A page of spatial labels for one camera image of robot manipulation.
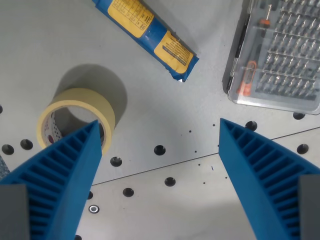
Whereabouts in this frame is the beige masking tape roll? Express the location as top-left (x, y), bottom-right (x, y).
top-left (36, 87), bottom-right (116, 156)

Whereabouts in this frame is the blue bag with yellow labels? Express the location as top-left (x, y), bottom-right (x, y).
top-left (91, 0), bottom-right (200, 83)

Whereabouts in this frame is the clear screwdriver bit set case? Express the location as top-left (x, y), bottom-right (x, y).
top-left (222, 0), bottom-right (320, 116)

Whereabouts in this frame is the orange handled precision screwdriver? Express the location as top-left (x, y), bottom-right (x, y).
top-left (236, 60), bottom-right (258, 97)

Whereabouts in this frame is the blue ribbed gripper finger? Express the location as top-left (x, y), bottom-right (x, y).
top-left (218, 118), bottom-right (320, 240)
top-left (0, 119), bottom-right (103, 240)

